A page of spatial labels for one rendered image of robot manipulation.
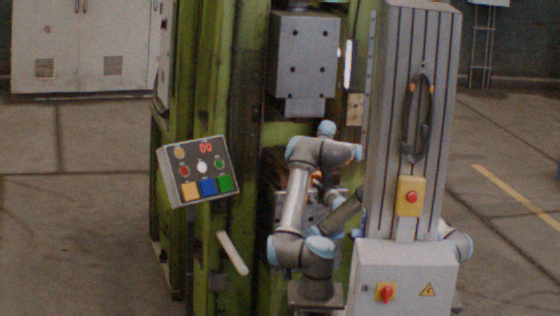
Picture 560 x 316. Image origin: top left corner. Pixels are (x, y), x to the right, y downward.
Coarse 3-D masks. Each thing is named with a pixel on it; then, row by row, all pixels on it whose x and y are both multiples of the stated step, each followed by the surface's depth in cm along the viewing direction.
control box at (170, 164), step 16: (176, 144) 385; (192, 144) 390; (208, 144) 396; (224, 144) 402; (160, 160) 385; (176, 160) 383; (192, 160) 388; (208, 160) 394; (224, 160) 399; (176, 176) 381; (192, 176) 386; (208, 176) 392; (176, 192) 379; (224, 192) 395; (176, 208) 385
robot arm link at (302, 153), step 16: (288, 144) 345; (304, 144) 343; (320, 144) 343; (288, 160) 345; (304, 160) 341; (320, 160) 342; (304, 176) 341; (288, 192) 340; (304, 192) 339; (288, 208) 336; (304, 208) 339; (288, 224) 334; (272, 240) 331; (288, 240) 330; (272, 256) 330; (288, 256) 328
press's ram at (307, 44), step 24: (288, 24) 397; (312, 24) 401; (336, 24) 404; (288, 48) 401; (312, 48) 404; (336, 48) 408; (288, 72) 405; (312, 72) 408; (336, 72) 412; (312, 96) 412
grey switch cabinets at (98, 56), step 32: (32, 0) 862; (64, 0) 871; (96, 0) 881; (128, 0) 892; (160, 0) 902; (32, 32) 873; (64, 32) 883; (96, 32) 893; (128, 32) 904; (160, 32) 914; (32, 64) 885; (64, 64) 894; (96, 64) 904; (128, 64) 916; (32, 96) 901; (64, 96) 911; (96, 96) 922; (128, 96) 932
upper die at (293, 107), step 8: (272, 96) 429; (288, 96) 413; (320, 96) 417; (272, 104) 429; (280, 104) 417; (288, 104) 410; (296, 104) 411; (304, 104) 412; (312, 104) 414; (320, 104) 415; (280, 112) 417; (288, 112) 411; (296, 112) 413; (304, 112) 414; (312, 112) 415; (320, 112) 416
